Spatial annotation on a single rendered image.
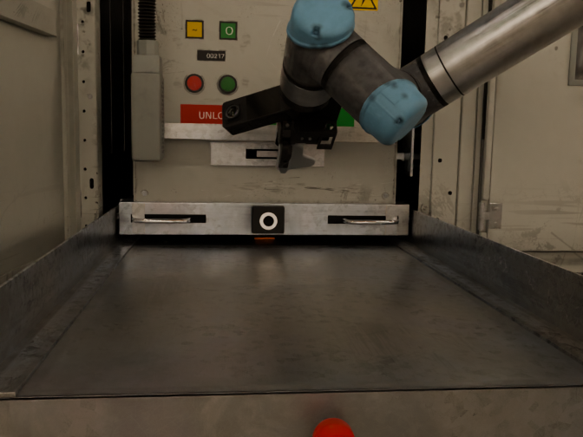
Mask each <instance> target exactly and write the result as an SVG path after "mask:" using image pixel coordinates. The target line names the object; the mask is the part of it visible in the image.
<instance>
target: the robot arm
mask: <svg viewBox="0 0 583 437"><path fill-rule="evenodd" d="M582 25H583V0H507V1H506V2H504V3H502V4H501V5H499V6H497V7H496V8H494V9H493V10H491V11H489V12H488V13H487V14H485V15H484V16H482V17H480V18H479V19H477V20H475V21H474V22H472V23H471V24H470V25H468V26H466V27H465V28H463V29H461V30H460V31H458V32H456V33H455V34H454V35H452V36H451V37H449V38H447V39H446V40H444V41H443V42H441V43H439V44H437V45H436V46H435V47H434V48H432V49H430V50H428V51H427V52H425V53H424V54H422V55H421V56H419V57H417V58H416V59H415V60H413V61H412V62H410V63H408V64H407V65H405V66H403V67H402V68H400V69H398V68H395V67H393V66H392V65H390V64H389V63H388V62H387V61H386V60H385V59H384V58H383V57H381V56H380V55H379V54H378V53H377V52H376V51H375V50H374V49H373V48H372V47H371V46H370V45H369V44H368V43H367V42H366V41H365V40H364V39H363V38H362V37H361V36H360V35H359V34H358V33H356V32H355V31H354V29H355V13H354V10H353V8H352V6H351V4H350V2H349V1H348V0H297V1H296V3H295V4H294V5H293V8H292V12H291V18H290V21H289V22H288V24H287V27H286V33H287V37H286V43H285V53H284V59H283V63H282V69H281V75H280V85H278V86H276V87H273V88H268V89H265V90H262V91H259V92H257V93H253V94H250V95H246V96H243V97H239V98H237V99H234V100H231V101H226V102H224V103H223V105H222V127H223V128H224V129H225V130H226V131H227V132H229V133H230V134H231V135H235V134H241V133H244V132H247V131H250V130H253V129H256V128H260V127H265V126H268V125H271V124H274V123H277V124H276V136H275V144H276V145H277V146H278V156H277V163H276V168H277V169H278V170H279V171H280V173H286V172H287V171H288V170H290V169H294V168H301V167H308V166H313V165H314V164H315V162H316V160H315V159H314V158H312V157H310V156H308V155H305V154H304V147H303V146H302V145H300V144H297V143H305V144H315V145H317V149H330V150H331V149H332V147H333V144H334V141H335V139H336V136H337V118H338V116H339V113H340V110H341V108H343V109H344V110H345V111H346V112H347V113H349V114H350V115H351V116H352V117H353V118H354V119H355V120H356V121H357V122H358V123H359V124H360V125H361V127H362V129H363V130H364V131H365V132H366V133H367V134H371V135H372V136H373V137H374V138H376V139H377V140H378V141H379V142H380V143H382V144H384V145H392V144H394V143H396V142H397V141H399V140H400V139H401V138H403V137H404V136H405V135H406V134H407V133H408V132H409V131H410V130H411V129H413V128H416V127H419V126H421V125H422V124H423V123H425V122H426V121H427V120H428V119H429V118H430V116H431V115H432V114H433V113H435V112H437V111H438V110H440V109H442V108H444V107H446V106H447V105H449V104H450V103H451V102H453V101H455V100H457V99H459V98H461V97H462V96H464V95H465V94H467V93H469V92H470V91H472V90H474V89H476V88H478V87H480V86H481V85H482V84H484V83H485V82H488V81H489V80H491V79H493V78H495V77H496V76H497V75H499V74H501V73H503V72H504V71H506V70H508V69H510V68H512V67H513V66H514V65H516V64H518V63H519V62H522V61H523V60H525V59H527V58H528V57H529V56H531V55H533V54H535V53H537V52H538V51H540V50H542V49H544V48H545V47H547V46H548V45H550V44H552V43H553V42H556V41H557V40H559V39H561V38H562V37H563V36H566V35H567V34H569V33H571V32H572V31H574V30H576V29H577V28H579V27H581V26H582ZM330 124H331V125H330ZM331 126H333V129H330V127H331ZM330 137H332V140H331V144H320V143H321V142H322V140H329V138H330Z"/></svg>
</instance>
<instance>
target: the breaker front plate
mask: <svg viewBox="0 0 583 437"><path fill-rule="evenodd" d="M155 1H156V2H155V4H156V5H155V7H156V8H155V10H156V11H155V14H156V15H154V16H156V18H155V20H156V21H155V23H156V24H155V25H154V26H156V27H155V29H156V31H155V33H156V34H155V36H156V37H155V39H156V40H155V41H157V42H159V56H160V57H161V59H162V76H163V78H164V123H180V104H193V105H223V103H224V102H226V101H231V100H234V99H237V98H239V97H243V96H246V95H250V94H253V93H257V92H259V91H262V90H265V89H268V88H273V87H276V86H278V85H280V75H281V69H282V63H283V59H284V53H285V43H286V37H287V33H286V27H287V24H288V22H289V21H290V18H291V14H292V8H293V5H294V4H295V3H296V1H297V0H155ZM354 13H355V29H354V31H355V32H356V33H358V34H359V35H360V36H361V37H362V38H363V39H364V40H365V41H366V42H367V43H368V44H369V45H370V46H371V47H372V48H373V49H374V50H375V51H376V52H377V53H378V54H379V55H380V56H381V57H383V58H384V59H385V60H386V61H387V62H388V63H389V64H390V65H392V66H393V67H395V68H398V69H399V59H400V36H401V15H402V0H378V9H377V11H375V10H354ZM186 20H199V21H204V39H194V38H186ZM219 21H222V22H237V40H220V39H219ZM197 50H215V51H225V52H226V61H225V62H222V61H197ZM191 74H197V75H200V76H201V77H202V79H203V81H204V87H203V89H201V91H200V92H198V93H191V92H189V91H188V90H187V88H186V86H185V80H186V78H187V77H188V76H189V75H191ZM223 75H231V76H233V77H234V78H235V79H236V81H237V88H236V90H235V91H234V92H233V93H231V94H225V93H223V92H222V91H221V90H220V89H219V79H220V78H221V77H222V76H223ZM297 144H300V145H302V146H303V147H304V154H305V155H308V156H310V157H312V158H314V159H315V160H316V162H315V164H314V165H313V166H308V167H301V168H294V169H290V170H288V171H287V172H286V173H280V171H279V170H278V169H277V168H276V163H277V160H275V159H246V149H278V146H277V145H276V144H275V141H274V140H183V139H164V159H163V160H160V161H135V162H134V171H135V201H158V202H259V203H358V204H394V193H395V170H396V143H394V144H392V145H384V144H382V143H380V142H379V143H367V142H334V144H333V147H332V149H331V150H330V149H317V145H315V144H305V143H297Z"/></svg>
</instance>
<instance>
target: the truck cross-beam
mask: <svg viewBox="0 0 583 437"><path fill-rule="evenodd" d="M132 203H144V204H145V219H188V218H189V217H192V218H193V220H192V221H191V222H189V223H185V224H145V234H133V231H132ZM252 205H282V206H283V207H284V208H285V232H284V233H252ZM387 205H397V219H398V220H399V223H398V224H397V227H396V235H385V225H350V224H346V223H344V222H342V221H341V218H345V219H350V220H386V206H387ZM119 234H120V235H364V236H408V235H409V204H406V203H403V202H396V203H395V204H358V203H259V202H158V201H134V200H133V199H123V200H122V201H120V202H119Z"/></svg>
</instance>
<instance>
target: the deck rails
mask: <svg viewBox="0 0 583 437"><path fill-rule="evenodd" d="M130 249H131V246H113V216H112V209H110V210H109V211H107V212H105V213H104V214H103V215H101V216H100V217H99V218H97V219H96V220H94V221H93V222H91V223H90V224H89V225H87V226H85V227H84V228H82V229H81V230H80V231H79V232H77V233H76V234H74V235H73V236H71V237H70V238H68V239H66V240H65V241H64V242H62V243H61V244H59V245H58V246H57V247H55V248H54V249H52V250H51V251H49V252H48V253H46V254H45V255H43V256H42V257H40V258H39V259H37V260H36V261H35V262H34V263H32V264H30V265H29V266H27V267H26V268H25V269H23V270H22V271H20V272H18V273H17V274H16V275H15V276H14V277H12V278H10V279H9V280H7V281H6V282H4V283H3V284H1V285H0V397H16V396H17V394H18V393H19V392H20V390H21V389H22V388H23V386H24V385H25V384H26V382H27V381H28V380H29V379H30V377H31V376H32V375H33V374H34V373H35V372H36V370H37V369H38V367H39V366H40V365H41V364H42V362H43V361H44V359H45V358H46V357H47V356H48V354H49V353H50V351H51V350H52V349H53V348H54V347H55V346H56V344H57V343H58V342H59V341H60V339H61V338H62V336H63V335H64V334H65V332H66V331H67V330H68V329H69V327H70V326H71V324H72V323H73V322H74V321H75V319H76V318H77V317H78V316H79V315H80V314H81V312H82V311H83V309H84V308H85V307H86V306H87V304H88V303H89V301H90V300H91V299H92V298H93V296H94V295H95V293H96V292H97V291H98V290H99V289H100V288H101V287H102V285H103V284H104V283H105V281H106V280H107V279H108V277H109V276H110V275H111V273H112V272H113V271H114V269H115V268H116V267H117V265H118V264H119V263H120V262H121V261H122V259H123V258H124V257H125V256H126V254H127V253H128V251H129V250H130ZM399 249H401V250H402V251H404V252H406V253H407V254H409V255H410V256H411V257H413V258H415V259H416V260H418V261H420V262H421V263H423V264H425V265H426V266H428V267H429V268H430V269H432V270H433V271H435V272H437V273H439V274H440V275H442V276H443V277H445V278H447V279H448V280H449V281H451V282H452V283H454V284H456V285H457V286H459V287H461V288H462V289H464V290H465V291H466V292H468V293H470V294H471V295H473V296H474V297H476V298H478V299H480V300H481V301H483V302H484V303H485V304H487V305H489V306H490V307H492V308H493V309H495V310H497V311H499V312H500V313H502V315H504V316H506V317H508V318H509V319H511V320H512V321H514V322H515V323H518V324H519V325H520V326H521V327H523V328H524V329H527V330H528V331H530V332H531V333H533V334H534V335H536V336H538V337H539V338H540V339H542V340H543V341H545V342H547V343H549V344H550V345H552V346H553V347H555V348H556V349H558V350H559V351H561V352H562V353H564V354H566V355H568V356H569V357H571V358H572V359H574V360H575V361H576V362H578V363H580V364H581V365H583V275H580V274H579V273H576V272H573V271H570V270H568V269H565V268H563V267H560V266H558V265H556V264H552V263H549V262H548V261H545V260H542V259H540V258H537V257H534V256H532V255H529V254H526V253H525V252H522V251H518V250H516V249H514V248H511V247H509V246H506V245H503V244H501V243H498V242H495V241H494V240H491V239H489V238H485V237H483V236H480V235H478V234H475V233H473V232H470V231H467V230H464V229H462V228H460V227H458V226H455V225H452V224H449V223H447V222H444V221H442V220H440V219H438V218H433V217H431V216H429V215H427V214H424V213H422V212H417V221H416V246H399Z"/></svg>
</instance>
